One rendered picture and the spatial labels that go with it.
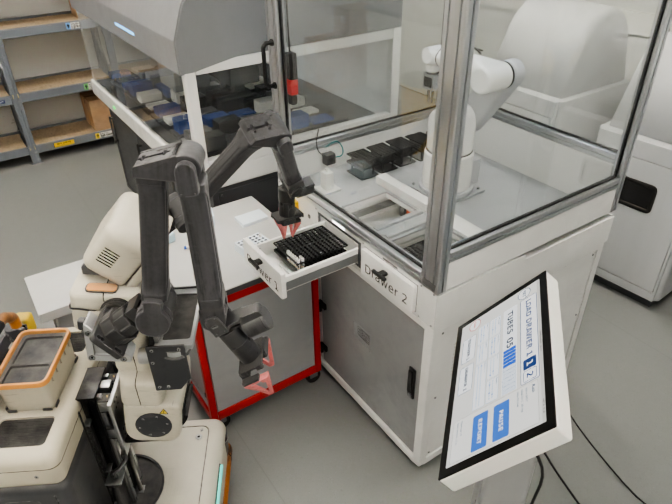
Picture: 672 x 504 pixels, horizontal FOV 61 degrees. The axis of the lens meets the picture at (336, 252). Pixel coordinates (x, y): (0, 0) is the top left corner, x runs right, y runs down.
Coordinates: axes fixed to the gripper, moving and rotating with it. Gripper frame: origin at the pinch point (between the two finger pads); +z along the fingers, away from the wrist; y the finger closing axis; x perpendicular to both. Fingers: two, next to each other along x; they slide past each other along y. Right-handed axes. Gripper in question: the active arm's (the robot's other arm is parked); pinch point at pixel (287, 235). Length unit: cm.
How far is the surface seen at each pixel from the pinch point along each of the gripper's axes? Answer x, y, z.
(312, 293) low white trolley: -12.5, -17.0, 41.9
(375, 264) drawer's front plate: 23.6, -22.4, 6.2
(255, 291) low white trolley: -10.9, 9.6, 29.2
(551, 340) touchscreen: 102, -13, -25
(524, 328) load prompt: 92, -16, -20
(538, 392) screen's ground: 110, -1, -22
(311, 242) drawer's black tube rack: -5.9, -13.0, 10.6
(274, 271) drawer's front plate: 9.5, 10.4, 6.2
